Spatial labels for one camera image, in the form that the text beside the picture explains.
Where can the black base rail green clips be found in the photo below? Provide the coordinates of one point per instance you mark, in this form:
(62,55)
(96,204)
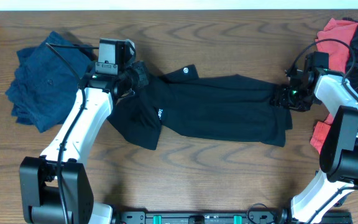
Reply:
(254,215)

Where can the folded navy blue garment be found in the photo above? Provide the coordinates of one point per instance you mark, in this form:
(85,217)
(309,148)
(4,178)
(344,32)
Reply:
(44,89)

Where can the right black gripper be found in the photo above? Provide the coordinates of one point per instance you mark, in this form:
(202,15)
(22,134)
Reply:
(279,96)

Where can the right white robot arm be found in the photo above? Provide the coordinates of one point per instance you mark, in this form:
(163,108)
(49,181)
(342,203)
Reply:
(338,160)

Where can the red t-shirt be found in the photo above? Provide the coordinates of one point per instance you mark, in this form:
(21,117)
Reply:
(338,56)

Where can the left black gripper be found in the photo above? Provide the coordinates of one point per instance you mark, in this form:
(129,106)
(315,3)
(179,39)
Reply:
(142,73)

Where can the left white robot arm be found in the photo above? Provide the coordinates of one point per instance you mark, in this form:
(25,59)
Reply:
(54,186)

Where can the black t-shirt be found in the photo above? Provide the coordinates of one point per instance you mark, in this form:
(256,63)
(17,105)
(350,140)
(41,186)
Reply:
(228,108)

